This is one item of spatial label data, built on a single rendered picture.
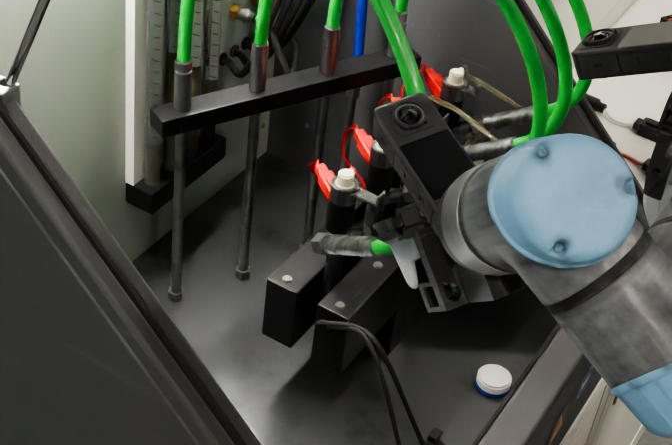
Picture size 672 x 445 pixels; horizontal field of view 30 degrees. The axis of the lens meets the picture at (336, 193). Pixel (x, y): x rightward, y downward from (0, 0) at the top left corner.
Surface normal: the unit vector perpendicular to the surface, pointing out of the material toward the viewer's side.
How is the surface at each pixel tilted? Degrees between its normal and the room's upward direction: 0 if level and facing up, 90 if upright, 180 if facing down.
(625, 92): 0
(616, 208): 45
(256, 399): 0
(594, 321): 85
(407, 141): 16
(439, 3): 90
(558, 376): 0
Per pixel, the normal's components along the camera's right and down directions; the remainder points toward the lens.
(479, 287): -0.92, 0.33
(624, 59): -0.48, 0.52
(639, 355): -0.32, 0.29
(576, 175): 0.19, -0.11
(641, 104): 0.11, -0.78
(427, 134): 0.02, -0.60
